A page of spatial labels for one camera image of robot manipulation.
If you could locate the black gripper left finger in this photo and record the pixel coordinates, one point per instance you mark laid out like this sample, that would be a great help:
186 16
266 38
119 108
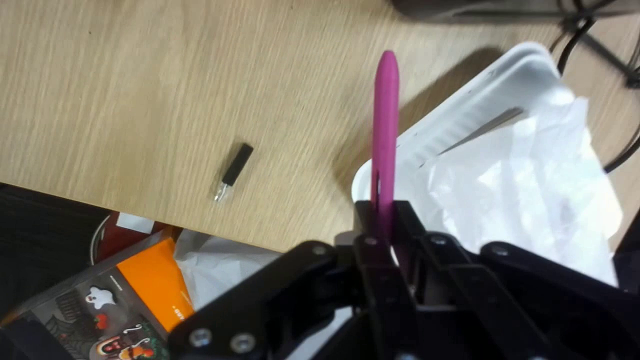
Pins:
313 301

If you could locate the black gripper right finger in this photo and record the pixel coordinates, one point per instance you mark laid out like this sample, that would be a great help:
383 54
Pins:
506 307

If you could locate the pink purple pen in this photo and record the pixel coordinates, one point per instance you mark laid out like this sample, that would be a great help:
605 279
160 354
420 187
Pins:
384 132

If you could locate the black pen cap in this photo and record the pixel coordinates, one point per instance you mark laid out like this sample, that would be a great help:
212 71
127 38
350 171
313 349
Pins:
237 162

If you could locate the white translucent plastic bag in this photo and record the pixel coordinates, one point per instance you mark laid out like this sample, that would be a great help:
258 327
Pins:
533 187

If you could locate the orange printed package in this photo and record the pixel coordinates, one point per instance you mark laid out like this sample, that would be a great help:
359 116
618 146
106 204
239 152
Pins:
143 281

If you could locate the white foam tray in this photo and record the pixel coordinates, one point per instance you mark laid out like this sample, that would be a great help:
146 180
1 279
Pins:
481 101

